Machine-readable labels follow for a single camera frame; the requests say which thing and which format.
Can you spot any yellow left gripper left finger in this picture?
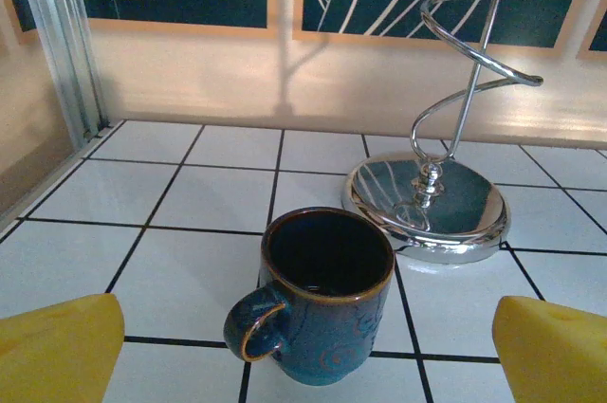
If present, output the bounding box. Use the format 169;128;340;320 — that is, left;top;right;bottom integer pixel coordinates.
0;293;126;403

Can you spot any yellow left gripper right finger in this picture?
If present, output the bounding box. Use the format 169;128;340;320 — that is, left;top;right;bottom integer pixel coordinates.
491;295;607;403

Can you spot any dark blue ceramic mug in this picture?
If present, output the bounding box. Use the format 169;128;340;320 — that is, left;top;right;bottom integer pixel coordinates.
222;206;396;388

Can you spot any chrome spiral wire stand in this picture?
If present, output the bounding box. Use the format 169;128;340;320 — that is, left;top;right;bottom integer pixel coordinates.
340;0;607;265

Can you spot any aluminium frame post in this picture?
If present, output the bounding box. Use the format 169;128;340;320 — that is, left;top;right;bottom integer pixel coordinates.
11;0;113;148

